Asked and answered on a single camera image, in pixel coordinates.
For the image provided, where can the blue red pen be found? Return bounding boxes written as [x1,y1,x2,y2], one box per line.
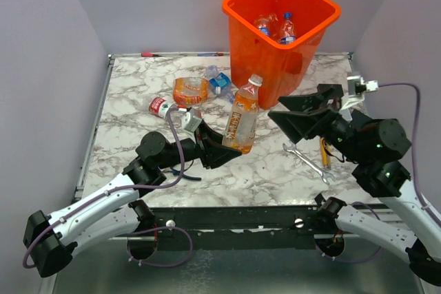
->
[197,52,225,57]

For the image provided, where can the red white label bottle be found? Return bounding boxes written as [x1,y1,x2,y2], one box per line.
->
[146,96,185,120]

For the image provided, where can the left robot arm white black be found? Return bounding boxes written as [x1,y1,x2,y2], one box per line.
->
[22,123,241,278]

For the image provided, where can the silver wrench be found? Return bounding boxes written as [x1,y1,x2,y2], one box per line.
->
[283,143,336,185]

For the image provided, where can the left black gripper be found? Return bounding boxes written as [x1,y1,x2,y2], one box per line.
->
[158,120,243,170]

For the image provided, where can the red marker pen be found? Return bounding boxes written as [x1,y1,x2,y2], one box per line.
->
[141,52,161,58]

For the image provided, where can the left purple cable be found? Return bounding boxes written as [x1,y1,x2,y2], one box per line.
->
[22,106,194,269]

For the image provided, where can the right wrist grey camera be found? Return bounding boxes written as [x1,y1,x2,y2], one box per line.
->
[339,76,379,121]

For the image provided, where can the purple cable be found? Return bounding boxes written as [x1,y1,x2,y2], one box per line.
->
[315,82,441,264]
[22,106,194,269]

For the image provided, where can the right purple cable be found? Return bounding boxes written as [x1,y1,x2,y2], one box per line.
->
[315,82,441,264]

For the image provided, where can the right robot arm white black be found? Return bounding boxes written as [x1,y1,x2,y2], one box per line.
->
[268,84,440,286]

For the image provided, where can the light blue label bottle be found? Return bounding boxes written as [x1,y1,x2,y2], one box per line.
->
[205,65,235,103]

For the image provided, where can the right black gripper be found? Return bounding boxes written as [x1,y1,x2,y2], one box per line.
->
[267,84,366,162]

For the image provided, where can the Pepsi bottle blue cap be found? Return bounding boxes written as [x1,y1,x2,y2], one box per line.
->
[254,12,278,39]

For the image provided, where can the blue label slim bottle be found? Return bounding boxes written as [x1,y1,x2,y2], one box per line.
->
[277,12,297,45]

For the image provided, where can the orange plastic bin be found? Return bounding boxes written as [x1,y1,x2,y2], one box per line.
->
[222,0,341,109]

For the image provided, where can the blue handled pliers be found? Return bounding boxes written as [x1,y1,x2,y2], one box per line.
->
[170,168,202,182]

